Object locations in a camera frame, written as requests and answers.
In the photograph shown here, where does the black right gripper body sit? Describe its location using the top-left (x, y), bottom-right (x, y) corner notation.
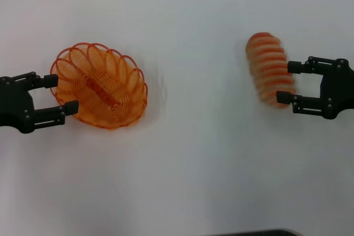
top-left (319, 59), bottom-right (354, 120)

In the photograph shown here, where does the orange wire basket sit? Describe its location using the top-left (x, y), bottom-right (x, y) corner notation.
top-left (49, 41), bottom-right (148, 130)

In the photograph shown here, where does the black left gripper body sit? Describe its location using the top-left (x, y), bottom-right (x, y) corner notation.
top-left (0, 75), bottom-right (35, 134)

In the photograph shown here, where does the orange striped bread loaf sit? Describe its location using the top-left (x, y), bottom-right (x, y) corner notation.
top-left (245, 32), bottom-right (296, 109)

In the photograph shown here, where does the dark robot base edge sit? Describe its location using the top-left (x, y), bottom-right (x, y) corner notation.
top-left (212, 228), bottom-right (302, 236)

